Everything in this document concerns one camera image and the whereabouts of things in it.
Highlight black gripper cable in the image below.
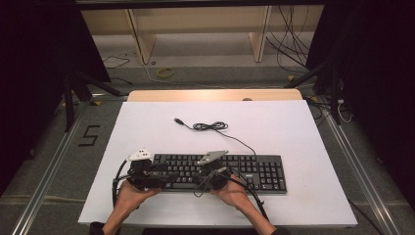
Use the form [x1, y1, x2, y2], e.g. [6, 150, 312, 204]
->
[112, 160, 131, 209]
[229, 174, 270, 221]

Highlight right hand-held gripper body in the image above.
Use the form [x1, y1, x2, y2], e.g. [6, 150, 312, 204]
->
[197, 150, 231, 191]

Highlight person's right hand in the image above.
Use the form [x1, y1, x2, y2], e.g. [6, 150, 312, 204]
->
[209, 175, 253, 212]

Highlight white board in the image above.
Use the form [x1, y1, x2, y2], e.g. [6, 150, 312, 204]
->
[77, 100, 358, 228]

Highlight bundle of black cables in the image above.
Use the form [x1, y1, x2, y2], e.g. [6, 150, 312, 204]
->
[265, 4, 311, 74]

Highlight black metal stand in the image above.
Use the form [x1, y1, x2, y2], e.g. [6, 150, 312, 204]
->
[283, 58, 342, 125]
[63, 72, 121, 133]

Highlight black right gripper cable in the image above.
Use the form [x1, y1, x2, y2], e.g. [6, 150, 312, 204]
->
[229, 174, 270, 221]

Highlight wooden shelf frame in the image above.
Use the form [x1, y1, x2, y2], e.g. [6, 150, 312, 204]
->
[79, 4, 324, 65]

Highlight wooden table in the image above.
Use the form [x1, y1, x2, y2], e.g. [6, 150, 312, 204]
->
[126, 88, 303, 102]

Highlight cables beside stand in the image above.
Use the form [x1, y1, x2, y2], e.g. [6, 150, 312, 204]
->
[306, 96, 353, 125]

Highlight white floor cable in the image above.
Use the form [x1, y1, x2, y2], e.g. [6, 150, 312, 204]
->
[141, 63, 229, 89]

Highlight metal floor rail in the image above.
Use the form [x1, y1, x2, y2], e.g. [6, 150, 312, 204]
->
[11, 101, 89, 235]
[321, 97, 402, 235]

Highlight black keyboard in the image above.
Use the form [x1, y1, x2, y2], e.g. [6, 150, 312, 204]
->
[151, 154, 288, 195]

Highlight yellow tape roll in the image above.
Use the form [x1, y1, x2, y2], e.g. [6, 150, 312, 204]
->
[156, 67, 174, 79]

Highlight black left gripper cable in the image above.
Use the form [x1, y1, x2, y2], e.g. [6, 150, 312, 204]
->
[112, 160, 131, 209]

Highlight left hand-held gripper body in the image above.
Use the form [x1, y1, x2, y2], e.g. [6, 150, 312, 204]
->
[126, 149, 164, 192]

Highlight thin black floor cable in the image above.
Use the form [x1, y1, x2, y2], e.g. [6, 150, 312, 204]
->
[101, 55, 131, 71]

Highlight black keyboard cable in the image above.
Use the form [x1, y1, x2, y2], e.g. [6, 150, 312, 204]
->
[173, 117, 257, 156]

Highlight person's left hand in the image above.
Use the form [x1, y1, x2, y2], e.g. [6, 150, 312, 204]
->
[115, 180, 161, 213]

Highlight black curtain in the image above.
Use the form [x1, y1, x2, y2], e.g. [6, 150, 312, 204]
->
[0, 0, 111, 197]
[306, 0, 415, 210]

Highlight grey right gripper cable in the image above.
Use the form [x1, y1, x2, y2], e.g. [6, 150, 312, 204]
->
[193, 166, 229, 199]

